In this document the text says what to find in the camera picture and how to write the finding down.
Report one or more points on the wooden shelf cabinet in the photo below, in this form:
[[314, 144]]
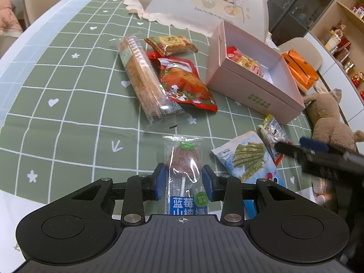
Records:
[[352, 39]]

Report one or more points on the red chicken snack packet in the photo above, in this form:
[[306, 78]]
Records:
[[184, 85]]

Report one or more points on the brown plush dog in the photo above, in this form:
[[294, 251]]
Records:
[[332, 119]]

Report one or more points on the red white snack packet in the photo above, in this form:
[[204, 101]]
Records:
[[233, 52]]

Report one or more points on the glass jar brown contents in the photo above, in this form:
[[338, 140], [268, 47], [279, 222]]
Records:
[[342, 54]]

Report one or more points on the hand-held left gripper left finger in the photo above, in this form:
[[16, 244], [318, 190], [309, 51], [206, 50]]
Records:
[[160, 182]]

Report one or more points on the small white snack packet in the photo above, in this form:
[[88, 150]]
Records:
[[272, 130]]

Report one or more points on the printed mesh food cover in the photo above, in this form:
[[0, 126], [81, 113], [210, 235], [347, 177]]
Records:
[[176, 2]]

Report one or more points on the pink cardboard box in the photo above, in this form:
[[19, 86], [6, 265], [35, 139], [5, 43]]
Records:
[[256, 96]]

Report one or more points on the long clear cracker packet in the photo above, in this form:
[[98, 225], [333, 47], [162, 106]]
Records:
[[142, 76]]

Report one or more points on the glass door cabinet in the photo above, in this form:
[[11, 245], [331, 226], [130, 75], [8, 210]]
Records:
[[301, 2]]

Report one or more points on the white yellow bottle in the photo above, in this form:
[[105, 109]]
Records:
[[331, 42]]

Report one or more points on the red gold figurine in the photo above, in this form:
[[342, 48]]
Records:
[[357, 80]]

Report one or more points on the pink plush toy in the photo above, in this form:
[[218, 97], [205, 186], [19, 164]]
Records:
[[321, 196]]

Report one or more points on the orange plastic package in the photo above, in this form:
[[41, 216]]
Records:
[[298, 68]]

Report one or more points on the blue white seaweed packet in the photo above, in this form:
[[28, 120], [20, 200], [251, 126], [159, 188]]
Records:
[[247, 159]]

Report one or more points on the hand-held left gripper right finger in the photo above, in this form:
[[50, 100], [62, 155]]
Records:
[[207, 183]]

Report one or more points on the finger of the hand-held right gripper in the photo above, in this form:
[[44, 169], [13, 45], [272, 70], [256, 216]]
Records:
[[290, 149], [314, 144]]

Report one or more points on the yellow biscuit packet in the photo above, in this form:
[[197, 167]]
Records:
[[170, 44]]

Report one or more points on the pink padded jacket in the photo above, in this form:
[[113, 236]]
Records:
[[8, 14]]

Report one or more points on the clear lollipop packet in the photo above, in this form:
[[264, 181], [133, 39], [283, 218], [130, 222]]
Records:
[[184, 159]]

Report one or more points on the yellow red snack packet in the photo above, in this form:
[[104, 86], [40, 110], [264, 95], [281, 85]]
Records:
[[252, 65]]

